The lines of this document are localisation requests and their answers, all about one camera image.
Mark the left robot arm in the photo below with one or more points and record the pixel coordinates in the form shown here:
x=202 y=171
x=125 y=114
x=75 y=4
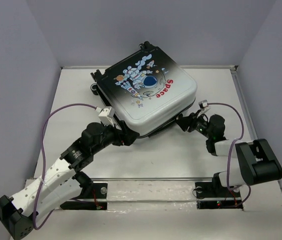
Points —
x=63 y=181

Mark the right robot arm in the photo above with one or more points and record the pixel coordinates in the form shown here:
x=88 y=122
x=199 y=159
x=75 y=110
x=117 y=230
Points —
x=249 y=163

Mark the black suitcase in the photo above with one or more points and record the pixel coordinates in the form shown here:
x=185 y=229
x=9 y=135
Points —
x=147 y=89

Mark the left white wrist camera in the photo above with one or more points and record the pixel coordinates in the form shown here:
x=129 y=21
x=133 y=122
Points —
x=106 y=116

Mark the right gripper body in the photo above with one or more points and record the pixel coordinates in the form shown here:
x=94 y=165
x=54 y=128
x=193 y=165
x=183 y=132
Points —
x=201 y=125

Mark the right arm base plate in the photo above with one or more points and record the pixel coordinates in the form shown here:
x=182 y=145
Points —
x=212 y=197

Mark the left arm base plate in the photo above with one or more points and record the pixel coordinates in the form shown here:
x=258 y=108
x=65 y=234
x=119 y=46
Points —
x=93 y=200

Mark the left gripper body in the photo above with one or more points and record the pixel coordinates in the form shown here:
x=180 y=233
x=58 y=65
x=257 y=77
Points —
x=110 y=136

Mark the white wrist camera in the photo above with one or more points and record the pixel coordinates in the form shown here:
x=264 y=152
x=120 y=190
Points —
x=106 y=116
x=204 y=107

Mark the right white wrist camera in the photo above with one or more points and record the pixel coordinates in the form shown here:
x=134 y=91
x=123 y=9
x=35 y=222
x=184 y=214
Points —
x=204 y=107

